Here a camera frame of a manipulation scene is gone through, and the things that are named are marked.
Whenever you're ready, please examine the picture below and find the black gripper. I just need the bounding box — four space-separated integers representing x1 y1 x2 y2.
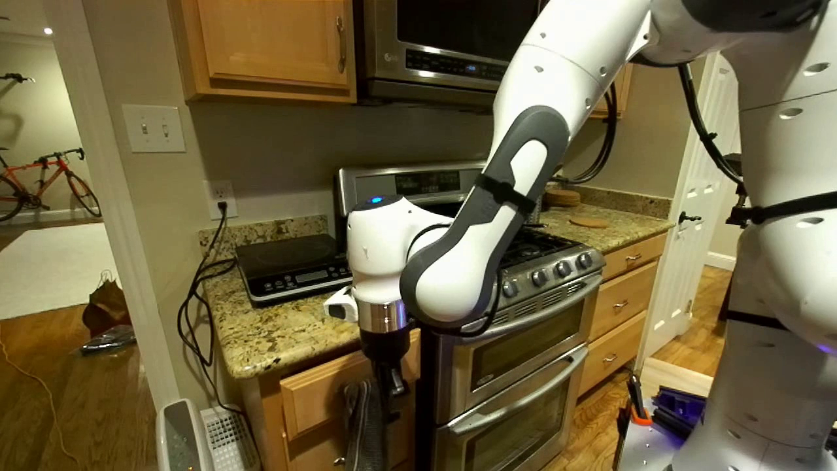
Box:
359 329 412 413

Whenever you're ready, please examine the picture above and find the stainless steel kitchen range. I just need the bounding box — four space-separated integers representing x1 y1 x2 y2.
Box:
334 159 606 471

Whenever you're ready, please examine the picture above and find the black flat kitchen scale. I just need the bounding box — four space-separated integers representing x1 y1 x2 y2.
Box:
233 232 356 308

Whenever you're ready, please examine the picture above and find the grey striped dish towel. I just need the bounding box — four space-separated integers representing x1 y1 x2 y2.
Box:
338 377 392 471

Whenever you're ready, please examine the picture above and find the granite topped wooden base cabinet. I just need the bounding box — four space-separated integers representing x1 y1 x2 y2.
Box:
201 216 426 471

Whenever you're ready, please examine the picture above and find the white ribbed panel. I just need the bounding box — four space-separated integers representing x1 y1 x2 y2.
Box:
201 404 259 471

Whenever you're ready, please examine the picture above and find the grey robot stand base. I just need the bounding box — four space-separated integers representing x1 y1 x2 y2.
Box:
613 375 700 471

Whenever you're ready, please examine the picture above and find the round wooden board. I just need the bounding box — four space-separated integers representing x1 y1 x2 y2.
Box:
538 182 586 210

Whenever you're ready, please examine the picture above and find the white panel door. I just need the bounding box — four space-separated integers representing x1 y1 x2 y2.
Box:
639 50 746 362

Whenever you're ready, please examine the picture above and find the stainless steel microwave oven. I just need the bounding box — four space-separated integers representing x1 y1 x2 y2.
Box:
354 0 551 113

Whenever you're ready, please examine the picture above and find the red road bicycle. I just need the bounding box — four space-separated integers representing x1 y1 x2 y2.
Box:
0 143 104 224

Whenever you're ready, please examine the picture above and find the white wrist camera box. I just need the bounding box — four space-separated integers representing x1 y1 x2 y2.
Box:
322 286 360 326

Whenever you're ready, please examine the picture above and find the black power cable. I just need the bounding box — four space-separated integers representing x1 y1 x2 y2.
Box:
177 257 245 413
174 199 229 368

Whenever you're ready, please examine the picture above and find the white wall outlet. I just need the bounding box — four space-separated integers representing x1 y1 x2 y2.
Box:
206 177 241 223

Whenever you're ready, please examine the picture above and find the white light switch plate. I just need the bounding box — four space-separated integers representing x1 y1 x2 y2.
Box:
121 101 187 156

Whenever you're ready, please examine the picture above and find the wide wooden wall cabinet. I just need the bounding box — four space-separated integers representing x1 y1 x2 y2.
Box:
168 0 360 107

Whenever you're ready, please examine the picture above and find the narrow wooden wall cabinet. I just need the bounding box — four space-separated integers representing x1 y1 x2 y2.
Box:
590 59 636 121

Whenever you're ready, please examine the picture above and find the black robot arm hose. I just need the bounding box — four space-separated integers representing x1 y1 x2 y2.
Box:
560 59 752 203

